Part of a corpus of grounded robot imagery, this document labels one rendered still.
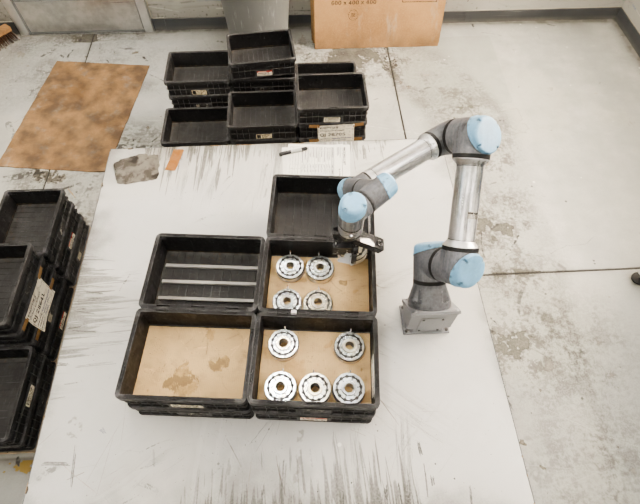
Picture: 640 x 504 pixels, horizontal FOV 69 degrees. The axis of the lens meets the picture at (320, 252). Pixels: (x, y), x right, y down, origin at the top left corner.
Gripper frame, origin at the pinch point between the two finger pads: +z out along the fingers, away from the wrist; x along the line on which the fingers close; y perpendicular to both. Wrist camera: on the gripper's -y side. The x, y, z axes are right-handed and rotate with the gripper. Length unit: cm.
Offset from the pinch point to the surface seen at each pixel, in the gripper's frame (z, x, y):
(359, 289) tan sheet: 16.4, 5.7, -3.2
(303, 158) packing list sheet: 38, -68, 21
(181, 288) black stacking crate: 16, 7, 62
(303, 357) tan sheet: 13.2, 31.7, 16.0
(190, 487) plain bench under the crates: 21, 72, 50
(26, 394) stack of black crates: 63, 40, 137
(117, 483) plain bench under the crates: 21, 71, 74
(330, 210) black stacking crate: 20.7, -29.7, 7.9
